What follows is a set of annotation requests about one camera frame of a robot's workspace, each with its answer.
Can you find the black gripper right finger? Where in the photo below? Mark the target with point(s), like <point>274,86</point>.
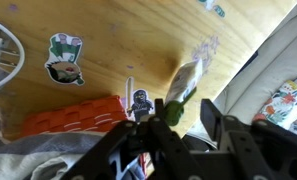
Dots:
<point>254,146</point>

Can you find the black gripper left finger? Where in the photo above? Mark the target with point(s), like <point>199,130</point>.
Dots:
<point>161,143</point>

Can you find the white packet with green lid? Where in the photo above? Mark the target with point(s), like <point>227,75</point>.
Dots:
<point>184,80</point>

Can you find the ninja figure sticker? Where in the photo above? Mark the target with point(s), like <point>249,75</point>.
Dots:
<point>140,101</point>

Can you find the colourful patterned cushion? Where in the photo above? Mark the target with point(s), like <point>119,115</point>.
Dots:
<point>284,101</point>

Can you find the grey sofa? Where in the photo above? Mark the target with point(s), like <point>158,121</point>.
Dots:
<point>274,63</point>

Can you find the red woven basket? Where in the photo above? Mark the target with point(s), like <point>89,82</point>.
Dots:
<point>74,116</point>

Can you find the wooden table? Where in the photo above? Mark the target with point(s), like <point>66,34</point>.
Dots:
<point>138,40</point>

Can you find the green figure sticker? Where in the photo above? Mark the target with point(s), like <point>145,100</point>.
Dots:
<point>65,60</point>

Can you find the small teal white sticker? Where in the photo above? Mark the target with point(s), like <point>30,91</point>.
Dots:
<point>216,7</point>

